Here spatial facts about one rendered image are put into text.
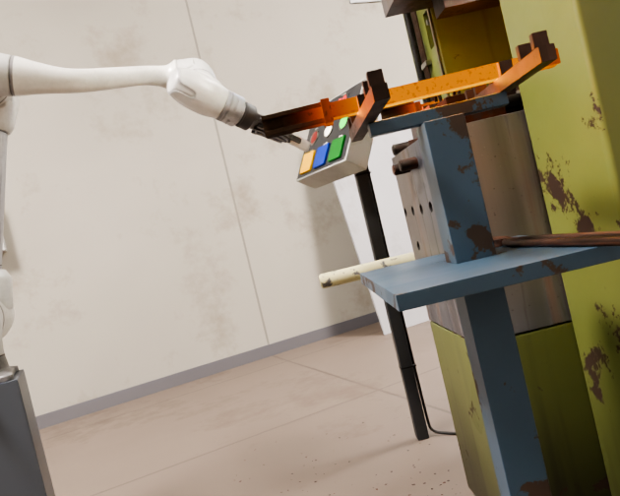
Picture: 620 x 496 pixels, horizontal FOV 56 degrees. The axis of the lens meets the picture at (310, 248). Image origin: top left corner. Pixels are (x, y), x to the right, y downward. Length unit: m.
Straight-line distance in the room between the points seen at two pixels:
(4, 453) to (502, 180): 1.24
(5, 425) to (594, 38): 1.41
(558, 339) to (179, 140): 3.22
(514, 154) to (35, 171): 3.22
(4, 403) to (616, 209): 1.32
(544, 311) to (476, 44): 0.79
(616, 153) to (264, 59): 3.61
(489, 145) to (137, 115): 3.14
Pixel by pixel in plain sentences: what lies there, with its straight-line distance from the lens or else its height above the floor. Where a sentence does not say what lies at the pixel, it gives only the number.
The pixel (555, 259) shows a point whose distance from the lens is 0.74.
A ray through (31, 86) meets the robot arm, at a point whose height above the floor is 1.29.
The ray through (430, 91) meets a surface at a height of 0.93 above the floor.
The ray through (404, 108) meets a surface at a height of 1.01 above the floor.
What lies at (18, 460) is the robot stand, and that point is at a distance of 1.57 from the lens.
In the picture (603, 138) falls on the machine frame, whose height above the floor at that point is 0.81.
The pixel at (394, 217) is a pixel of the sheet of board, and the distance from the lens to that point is 4.20.
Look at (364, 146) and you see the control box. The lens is 1.85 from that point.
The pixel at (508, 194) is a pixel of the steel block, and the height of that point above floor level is 0.75.
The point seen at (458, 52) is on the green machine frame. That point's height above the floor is 1.16.
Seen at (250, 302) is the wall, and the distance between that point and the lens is 4.12.
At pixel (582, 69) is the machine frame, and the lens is 1.10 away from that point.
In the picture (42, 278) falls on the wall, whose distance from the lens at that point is 3.96.
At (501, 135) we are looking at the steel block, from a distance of 1.29.
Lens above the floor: 0.77
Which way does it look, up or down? 1 degrees down
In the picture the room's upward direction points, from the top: 13 degrees counter-clockwise
